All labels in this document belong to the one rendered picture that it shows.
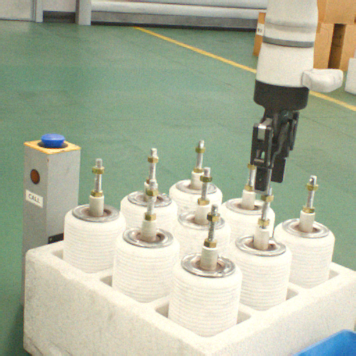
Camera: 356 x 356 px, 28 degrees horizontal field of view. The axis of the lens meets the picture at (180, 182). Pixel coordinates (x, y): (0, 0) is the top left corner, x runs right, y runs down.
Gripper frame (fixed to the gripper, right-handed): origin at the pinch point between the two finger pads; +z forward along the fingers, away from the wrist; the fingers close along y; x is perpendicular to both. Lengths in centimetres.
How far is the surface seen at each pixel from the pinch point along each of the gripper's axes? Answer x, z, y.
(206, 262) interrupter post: -3.5, 9.6, 12.3
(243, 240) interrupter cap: -2.6, 10.2, 0.4
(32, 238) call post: -42.5, 21.0, -2.3
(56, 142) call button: -39.5, 3.2, -4.4
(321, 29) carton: -84, 10, -356
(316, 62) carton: -84, 31, -356
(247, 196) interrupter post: -7.4, 8.2, -13.8
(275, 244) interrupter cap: 1.8, 10.3, -1.6
